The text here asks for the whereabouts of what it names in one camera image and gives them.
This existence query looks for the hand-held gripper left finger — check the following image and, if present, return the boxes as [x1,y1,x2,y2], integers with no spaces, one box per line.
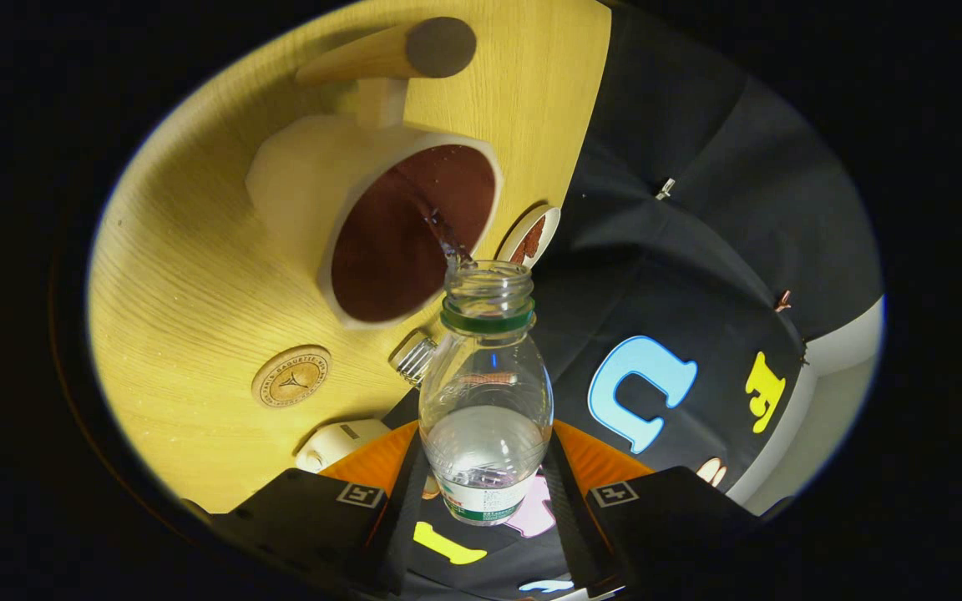
[210,420,432,598]

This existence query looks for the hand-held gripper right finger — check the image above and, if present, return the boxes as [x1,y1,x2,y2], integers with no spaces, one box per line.
[543,420,770,598]

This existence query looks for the clear plastic juice bottle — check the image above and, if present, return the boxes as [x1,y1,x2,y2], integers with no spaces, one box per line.
[418,260,554,527]

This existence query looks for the round wooden coaster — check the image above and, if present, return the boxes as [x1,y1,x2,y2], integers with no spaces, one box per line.
[251,345,332,409]

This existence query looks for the beige cup with wooden handle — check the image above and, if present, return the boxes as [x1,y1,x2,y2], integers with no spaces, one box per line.
[246,17,504,329]

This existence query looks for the white toaster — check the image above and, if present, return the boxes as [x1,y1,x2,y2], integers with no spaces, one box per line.
[295,418,392,474]

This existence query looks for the square glass jar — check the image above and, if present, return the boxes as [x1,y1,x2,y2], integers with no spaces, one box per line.
[389,331,438,386]

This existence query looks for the black backdrop cloth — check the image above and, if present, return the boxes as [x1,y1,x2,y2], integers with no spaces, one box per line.
[381,0,883,601]

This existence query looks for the red-brown sausage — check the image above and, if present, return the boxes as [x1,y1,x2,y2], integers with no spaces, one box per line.
[519,215,547,261]

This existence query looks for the small white plate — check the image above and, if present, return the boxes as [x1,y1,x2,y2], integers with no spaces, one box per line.
[498,205,562,270]

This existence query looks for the wooden table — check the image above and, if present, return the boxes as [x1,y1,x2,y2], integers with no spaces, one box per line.
[87,0,613,514]

